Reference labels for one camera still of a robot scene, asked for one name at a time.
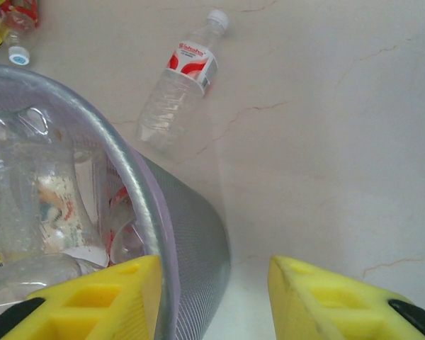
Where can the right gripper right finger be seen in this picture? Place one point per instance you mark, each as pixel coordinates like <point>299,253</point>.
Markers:
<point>333,308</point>

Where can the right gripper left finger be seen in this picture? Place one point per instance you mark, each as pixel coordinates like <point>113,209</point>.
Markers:
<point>92,304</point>

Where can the clear plastic bottle red label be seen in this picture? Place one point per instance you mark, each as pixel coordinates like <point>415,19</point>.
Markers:
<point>19,21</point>

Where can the clear bottle red label red cap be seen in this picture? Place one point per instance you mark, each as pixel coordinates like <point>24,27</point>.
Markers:
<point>122,230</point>

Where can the translucent purple plastic bin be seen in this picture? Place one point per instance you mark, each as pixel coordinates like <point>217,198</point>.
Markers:
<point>195,230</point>

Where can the bottle with green red label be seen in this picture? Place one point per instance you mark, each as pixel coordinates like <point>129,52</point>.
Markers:
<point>56,212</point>

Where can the clear bottle red white label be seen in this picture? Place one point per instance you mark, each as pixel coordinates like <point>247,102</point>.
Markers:
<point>191,67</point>

